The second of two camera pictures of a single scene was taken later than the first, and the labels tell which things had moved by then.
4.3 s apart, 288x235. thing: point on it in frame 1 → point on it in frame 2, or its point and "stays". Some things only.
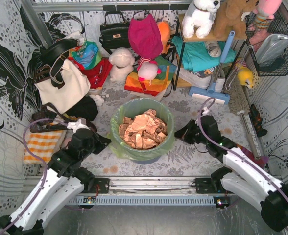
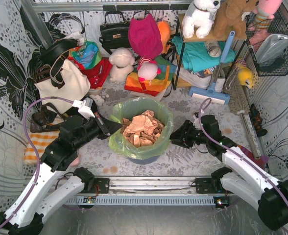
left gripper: [101, 141] → [101, 125]
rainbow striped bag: [155, 86] stays
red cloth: [97, 75] stays
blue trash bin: [146, 161] stays
